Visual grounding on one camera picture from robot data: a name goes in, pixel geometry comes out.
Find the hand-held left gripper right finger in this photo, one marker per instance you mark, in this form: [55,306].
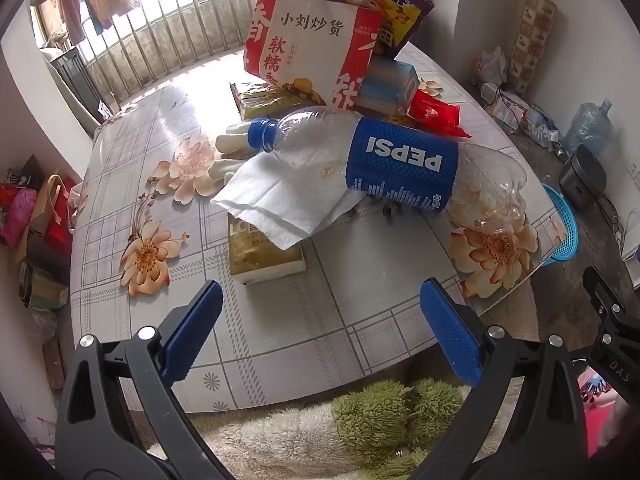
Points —
[450,335]

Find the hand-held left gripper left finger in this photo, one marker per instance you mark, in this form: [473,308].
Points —
[192,330]

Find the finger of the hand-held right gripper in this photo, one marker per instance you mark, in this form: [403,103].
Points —
[602,292]

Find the blue plastic basket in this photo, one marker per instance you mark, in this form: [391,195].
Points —
[562,230]

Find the white tissue paper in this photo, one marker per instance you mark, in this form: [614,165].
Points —
[265,195]

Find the clear plastic bottle blue label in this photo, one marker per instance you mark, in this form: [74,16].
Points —
[400,160]

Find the red snack packet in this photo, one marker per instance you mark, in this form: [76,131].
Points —
[435,110]

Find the large red white snack bag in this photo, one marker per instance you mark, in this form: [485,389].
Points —
[310,45]

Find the pink printed cloth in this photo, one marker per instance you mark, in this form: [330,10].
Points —
[600,410]

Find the grey rice cooker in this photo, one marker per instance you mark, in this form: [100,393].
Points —
[582,175]

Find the white fleece clothing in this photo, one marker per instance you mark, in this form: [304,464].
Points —
[280,445]

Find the blue water jug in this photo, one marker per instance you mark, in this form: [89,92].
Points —
[587,125]

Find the red paper gift bag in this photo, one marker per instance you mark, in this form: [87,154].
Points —
[52,220]

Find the white knit gloves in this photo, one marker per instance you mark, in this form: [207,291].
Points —
[230,142]

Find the pile of packets and bottles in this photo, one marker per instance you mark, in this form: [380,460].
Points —
[520,115]

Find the pink plastic bag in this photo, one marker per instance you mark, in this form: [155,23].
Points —
[17,215]

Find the olive gold snack packet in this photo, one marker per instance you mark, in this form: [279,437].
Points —
[265,100]

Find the white plastic bag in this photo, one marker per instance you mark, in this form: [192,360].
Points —
[490,65]

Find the light blue carton box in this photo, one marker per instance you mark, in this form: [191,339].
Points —
[387,85]

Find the tall patterned cardboard box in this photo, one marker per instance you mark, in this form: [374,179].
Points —
[530,35]

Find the dark slatted crate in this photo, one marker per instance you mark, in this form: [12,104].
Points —
[82,85]

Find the metal window railing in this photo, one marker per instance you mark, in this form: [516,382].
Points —
[200,20]

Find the white wall socket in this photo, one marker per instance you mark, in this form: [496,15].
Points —
[635,170]

